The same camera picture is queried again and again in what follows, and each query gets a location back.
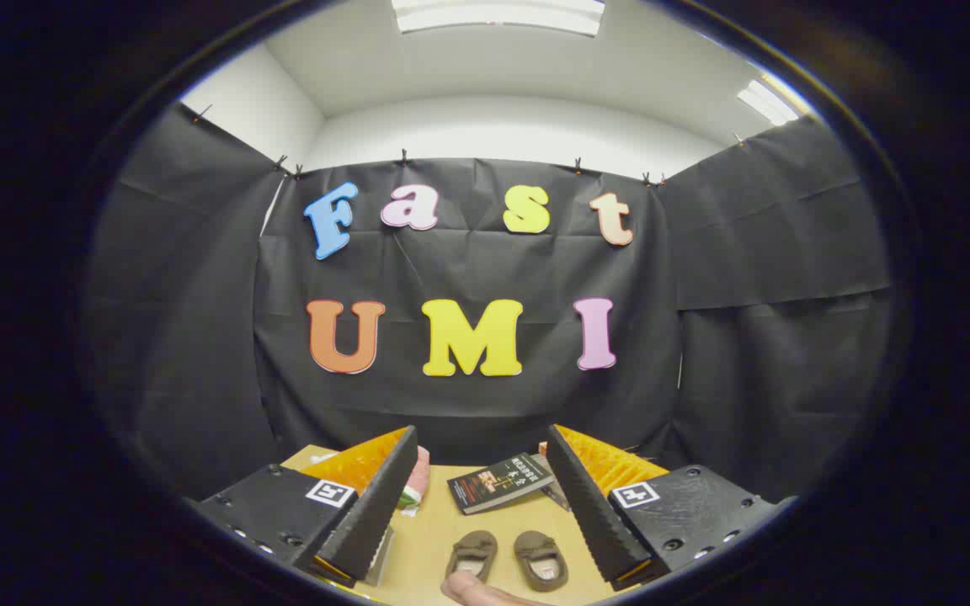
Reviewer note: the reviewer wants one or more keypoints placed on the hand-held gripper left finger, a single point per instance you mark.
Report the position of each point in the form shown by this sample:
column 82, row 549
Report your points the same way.
column 375, row 513

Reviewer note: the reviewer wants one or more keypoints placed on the black cover book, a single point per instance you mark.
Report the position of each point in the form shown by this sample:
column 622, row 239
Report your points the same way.
column 498, row 484

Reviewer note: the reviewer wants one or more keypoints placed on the long ceiling light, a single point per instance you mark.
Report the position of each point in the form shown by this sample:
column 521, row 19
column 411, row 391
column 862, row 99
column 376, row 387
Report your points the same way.
column 498, row 15

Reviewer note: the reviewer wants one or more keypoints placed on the watermelon slice plush toy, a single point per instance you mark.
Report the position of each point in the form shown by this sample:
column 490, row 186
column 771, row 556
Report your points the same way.
column 418, row 480

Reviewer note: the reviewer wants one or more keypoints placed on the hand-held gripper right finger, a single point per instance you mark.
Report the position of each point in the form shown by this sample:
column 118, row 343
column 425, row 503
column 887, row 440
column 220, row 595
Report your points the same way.
column 590, row 513

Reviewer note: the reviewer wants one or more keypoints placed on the small ceiling light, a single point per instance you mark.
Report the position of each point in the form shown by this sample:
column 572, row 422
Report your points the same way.
column 767, row 103

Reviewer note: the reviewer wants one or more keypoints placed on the blue cover book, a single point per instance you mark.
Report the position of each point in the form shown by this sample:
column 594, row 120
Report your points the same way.
column 559, row 495

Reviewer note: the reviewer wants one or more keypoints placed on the grey fabric storage box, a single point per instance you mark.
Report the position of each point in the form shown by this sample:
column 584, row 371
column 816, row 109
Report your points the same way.
column 381, row 560

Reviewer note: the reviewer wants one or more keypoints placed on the brown fuzzy shoe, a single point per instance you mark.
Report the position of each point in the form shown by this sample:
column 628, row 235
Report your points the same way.
column 540, row 560
column 472, row 551

